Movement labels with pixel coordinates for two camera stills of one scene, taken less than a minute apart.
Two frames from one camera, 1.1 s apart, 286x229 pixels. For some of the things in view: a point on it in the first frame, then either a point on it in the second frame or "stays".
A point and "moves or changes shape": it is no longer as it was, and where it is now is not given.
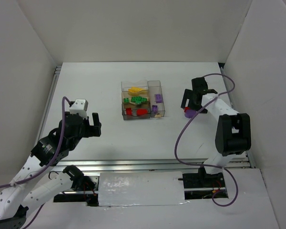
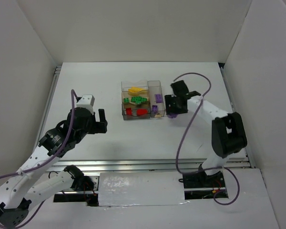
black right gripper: x=192 y=100 -> x=172 y=105
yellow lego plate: x=135 y=89 stays
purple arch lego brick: x=155 y=108 stays
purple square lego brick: x=158 y=98 stays
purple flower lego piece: x=189 y=113 moves or changes shape
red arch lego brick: x=128 y=111 stays
